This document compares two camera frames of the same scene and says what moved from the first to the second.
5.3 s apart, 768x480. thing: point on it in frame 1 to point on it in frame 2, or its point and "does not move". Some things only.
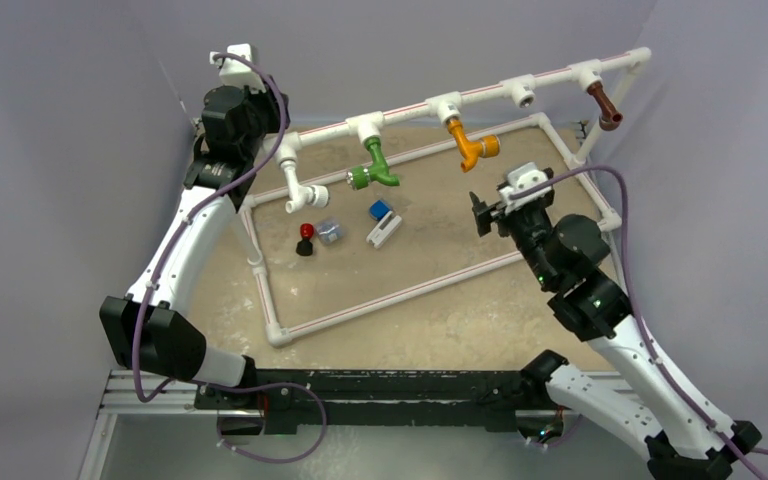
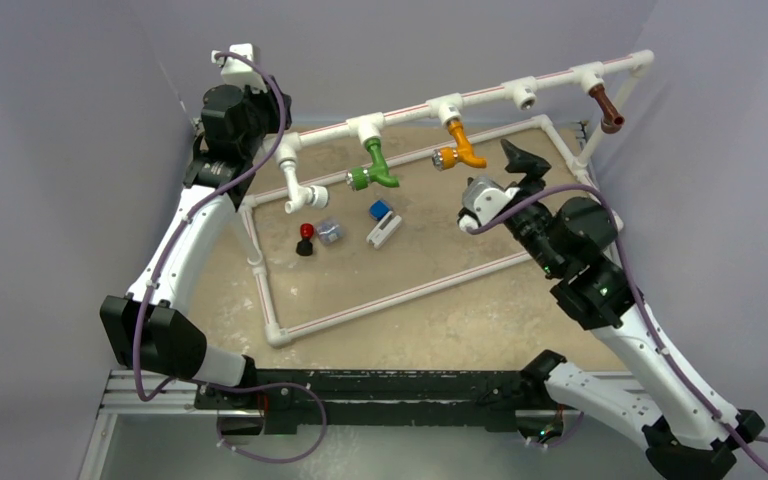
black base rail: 494,400 does not move
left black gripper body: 267,119 does not move
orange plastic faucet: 488,146 to 447,157
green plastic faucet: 359,177 does not move
